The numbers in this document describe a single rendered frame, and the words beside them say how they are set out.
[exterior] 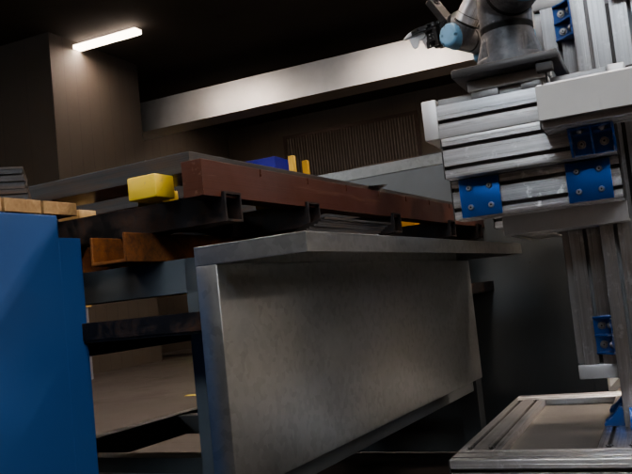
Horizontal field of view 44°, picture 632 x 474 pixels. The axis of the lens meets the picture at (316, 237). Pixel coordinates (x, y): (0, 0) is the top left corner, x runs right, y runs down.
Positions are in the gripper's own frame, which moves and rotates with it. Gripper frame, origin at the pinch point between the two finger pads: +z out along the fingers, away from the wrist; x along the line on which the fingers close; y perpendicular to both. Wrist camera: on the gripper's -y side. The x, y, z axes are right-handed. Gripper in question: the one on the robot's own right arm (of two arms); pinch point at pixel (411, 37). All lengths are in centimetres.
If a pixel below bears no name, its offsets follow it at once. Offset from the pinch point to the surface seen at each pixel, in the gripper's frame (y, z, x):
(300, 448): 96, -68, -134
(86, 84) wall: -169, 680, 220
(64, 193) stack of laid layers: 43, -38, -153
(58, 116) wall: -128, 658, 168
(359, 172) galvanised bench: 42, 31, -8
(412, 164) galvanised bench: 43.1, 11.4, -0.3
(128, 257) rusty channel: 57, -57, -153
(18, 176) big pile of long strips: 41, -48, -165
